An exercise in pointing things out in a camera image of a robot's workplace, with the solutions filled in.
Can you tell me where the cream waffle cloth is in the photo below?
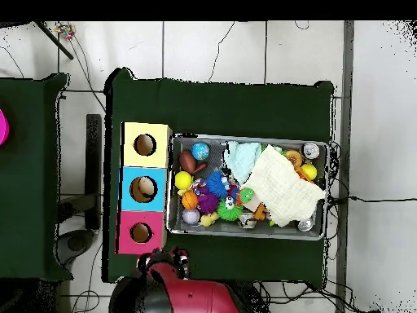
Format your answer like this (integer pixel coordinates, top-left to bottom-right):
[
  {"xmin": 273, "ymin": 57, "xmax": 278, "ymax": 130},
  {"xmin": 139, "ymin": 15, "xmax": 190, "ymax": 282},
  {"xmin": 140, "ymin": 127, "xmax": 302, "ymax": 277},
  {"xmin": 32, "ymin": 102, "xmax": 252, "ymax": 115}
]
[{"xmin": 242, "ymin": 144, "xmax": 327, "ymax": 228}]

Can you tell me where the silver drink can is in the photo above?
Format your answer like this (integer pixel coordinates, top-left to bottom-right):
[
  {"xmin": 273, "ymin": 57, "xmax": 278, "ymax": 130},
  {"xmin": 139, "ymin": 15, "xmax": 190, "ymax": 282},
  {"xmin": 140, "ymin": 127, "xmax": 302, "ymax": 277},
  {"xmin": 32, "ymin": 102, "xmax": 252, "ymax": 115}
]
[{"xmin": 301, "ymin": 142, "xmax": 321, "ymax": 161}]

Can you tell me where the dark green side table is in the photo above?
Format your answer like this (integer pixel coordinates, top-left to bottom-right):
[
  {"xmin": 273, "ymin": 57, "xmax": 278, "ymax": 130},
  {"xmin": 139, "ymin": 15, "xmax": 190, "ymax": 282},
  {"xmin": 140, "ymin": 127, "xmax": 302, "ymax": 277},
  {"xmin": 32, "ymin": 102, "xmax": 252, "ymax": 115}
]
[{"xmin": 0, "ymin": 73, "xmax": 73, "ymax": 282}]

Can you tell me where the blue spiky ball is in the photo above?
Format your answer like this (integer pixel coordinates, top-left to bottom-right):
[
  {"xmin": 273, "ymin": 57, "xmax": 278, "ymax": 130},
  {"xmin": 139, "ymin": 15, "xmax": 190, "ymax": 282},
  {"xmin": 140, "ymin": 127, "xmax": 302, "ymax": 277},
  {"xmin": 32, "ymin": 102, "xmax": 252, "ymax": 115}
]
[{"xmin": 205, "ymin": 170, "xmax": 229, "ymax": 199}]

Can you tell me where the green spiky toy with eyes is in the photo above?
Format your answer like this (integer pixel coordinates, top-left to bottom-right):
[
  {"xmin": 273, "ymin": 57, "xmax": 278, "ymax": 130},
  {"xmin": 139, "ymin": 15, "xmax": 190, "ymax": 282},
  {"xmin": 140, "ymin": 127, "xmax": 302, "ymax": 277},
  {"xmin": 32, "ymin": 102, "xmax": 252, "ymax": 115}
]
[{"xmin": 217, "ymin": 196, "xmax": 244, "ymax": 222}]

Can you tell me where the black pole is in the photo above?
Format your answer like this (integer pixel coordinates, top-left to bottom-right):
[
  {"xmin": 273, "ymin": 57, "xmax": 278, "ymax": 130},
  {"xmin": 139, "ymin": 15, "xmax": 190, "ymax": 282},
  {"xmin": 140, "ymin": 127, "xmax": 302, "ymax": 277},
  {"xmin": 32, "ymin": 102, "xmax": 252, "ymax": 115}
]
[{"xmin": 33, "ymin": 21, "xmax": 75, "ymax": 60}]

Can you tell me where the dark green table cloth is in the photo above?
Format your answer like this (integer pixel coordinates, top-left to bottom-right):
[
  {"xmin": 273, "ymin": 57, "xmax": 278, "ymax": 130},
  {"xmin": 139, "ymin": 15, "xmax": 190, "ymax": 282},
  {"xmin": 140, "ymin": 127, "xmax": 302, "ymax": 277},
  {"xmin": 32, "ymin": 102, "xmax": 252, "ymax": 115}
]
[{"xmin": 103, "ymin": 67, "xmax": 335, "ymax": 289}]

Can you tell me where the black cable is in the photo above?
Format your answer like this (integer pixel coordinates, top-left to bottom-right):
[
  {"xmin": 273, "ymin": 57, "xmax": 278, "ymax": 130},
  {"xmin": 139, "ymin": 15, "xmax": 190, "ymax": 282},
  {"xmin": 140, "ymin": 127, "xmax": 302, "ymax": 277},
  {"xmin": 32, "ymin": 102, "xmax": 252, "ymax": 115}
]
[{"xmin": 327, "ymin": 194, "xmax": 417, "ymax": 205}]

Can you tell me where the orange toy basketball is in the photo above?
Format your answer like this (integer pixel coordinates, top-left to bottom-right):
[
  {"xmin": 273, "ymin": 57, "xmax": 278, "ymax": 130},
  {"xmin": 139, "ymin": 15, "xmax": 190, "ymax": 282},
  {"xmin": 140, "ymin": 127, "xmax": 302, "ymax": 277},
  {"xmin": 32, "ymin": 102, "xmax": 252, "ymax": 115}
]
[{"xmin": 181, "ymin": 190, "xmax": 200, "ymax": 210}]

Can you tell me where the blue globe ball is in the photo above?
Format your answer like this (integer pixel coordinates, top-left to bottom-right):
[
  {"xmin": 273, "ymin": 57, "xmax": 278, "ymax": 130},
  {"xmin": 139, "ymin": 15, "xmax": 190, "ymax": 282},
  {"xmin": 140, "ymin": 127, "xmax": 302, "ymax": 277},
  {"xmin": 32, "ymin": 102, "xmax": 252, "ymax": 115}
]
[{"xmin": 191, "ymin": 142, "xmax": 210, "ymax": 161}]

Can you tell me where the light blue waffle cloth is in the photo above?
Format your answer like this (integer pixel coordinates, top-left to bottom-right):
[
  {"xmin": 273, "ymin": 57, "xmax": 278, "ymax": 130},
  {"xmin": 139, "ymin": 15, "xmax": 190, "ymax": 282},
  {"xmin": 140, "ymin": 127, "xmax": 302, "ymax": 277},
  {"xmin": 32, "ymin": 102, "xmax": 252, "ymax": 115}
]
[{"xmin": 223, "ymin": 140, "xmax": 263, "ymax": 185}]

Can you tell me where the toy burger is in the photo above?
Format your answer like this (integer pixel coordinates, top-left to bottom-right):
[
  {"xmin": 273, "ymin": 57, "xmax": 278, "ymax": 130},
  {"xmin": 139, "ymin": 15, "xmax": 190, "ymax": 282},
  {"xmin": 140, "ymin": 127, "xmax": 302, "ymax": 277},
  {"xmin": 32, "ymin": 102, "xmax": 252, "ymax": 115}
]
[{"xmin": 285, "ymin": 149, "xmax": 304, "ymax": 169}]

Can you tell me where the pink round object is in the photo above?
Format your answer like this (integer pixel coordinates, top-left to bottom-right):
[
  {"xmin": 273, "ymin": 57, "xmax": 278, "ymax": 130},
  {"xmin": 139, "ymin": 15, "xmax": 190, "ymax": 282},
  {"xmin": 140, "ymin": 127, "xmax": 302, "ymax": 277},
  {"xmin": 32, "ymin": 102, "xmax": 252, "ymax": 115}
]
[{"xmin": 0, "ymin": 108, "xmax": 10, "ymax": 147}]

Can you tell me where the wooden box with three holes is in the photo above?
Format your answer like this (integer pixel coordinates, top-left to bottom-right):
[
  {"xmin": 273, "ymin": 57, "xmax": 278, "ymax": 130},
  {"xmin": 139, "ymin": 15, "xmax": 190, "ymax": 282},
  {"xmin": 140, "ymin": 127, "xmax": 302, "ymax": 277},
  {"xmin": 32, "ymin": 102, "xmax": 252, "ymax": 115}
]
[{"xmin": 115, "ymin": 121, "xmax": 173, "ymax": 256}]

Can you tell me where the small colourful toy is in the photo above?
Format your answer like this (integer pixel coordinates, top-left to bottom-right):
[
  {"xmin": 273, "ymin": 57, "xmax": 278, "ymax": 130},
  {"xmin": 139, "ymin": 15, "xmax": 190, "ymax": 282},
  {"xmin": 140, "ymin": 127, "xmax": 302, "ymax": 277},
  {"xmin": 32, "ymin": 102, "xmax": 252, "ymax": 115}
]
[{"xmin": 54, "ymin": 22, "xmax": 77, "ymax": 42}]

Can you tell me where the brown toy football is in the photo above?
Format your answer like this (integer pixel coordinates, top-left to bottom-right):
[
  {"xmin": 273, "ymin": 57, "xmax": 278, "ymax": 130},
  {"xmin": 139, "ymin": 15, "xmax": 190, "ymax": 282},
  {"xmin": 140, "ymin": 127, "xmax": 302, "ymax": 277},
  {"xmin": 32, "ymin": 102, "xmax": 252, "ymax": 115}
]
[{"xmin": 178, "ymin": 150, "xmax": 197, "ymax": 174}]

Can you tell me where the yellow ball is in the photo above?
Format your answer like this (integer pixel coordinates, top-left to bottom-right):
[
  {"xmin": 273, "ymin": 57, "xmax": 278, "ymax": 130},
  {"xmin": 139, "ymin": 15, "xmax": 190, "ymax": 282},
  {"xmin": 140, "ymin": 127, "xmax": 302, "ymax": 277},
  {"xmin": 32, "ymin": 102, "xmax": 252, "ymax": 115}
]
[{"xmin": 174, "ymin": 170, "xmax": 194, "ymax": 191}]

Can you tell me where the wire mesh bin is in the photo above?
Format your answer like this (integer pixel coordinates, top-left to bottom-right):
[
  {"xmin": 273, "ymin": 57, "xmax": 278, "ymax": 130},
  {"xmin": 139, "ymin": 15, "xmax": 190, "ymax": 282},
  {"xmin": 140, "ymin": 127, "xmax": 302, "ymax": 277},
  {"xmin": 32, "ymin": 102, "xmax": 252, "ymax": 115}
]
[{"xmin": 165, "ymin": 133, "xmax": 330, "ymax": 241}]

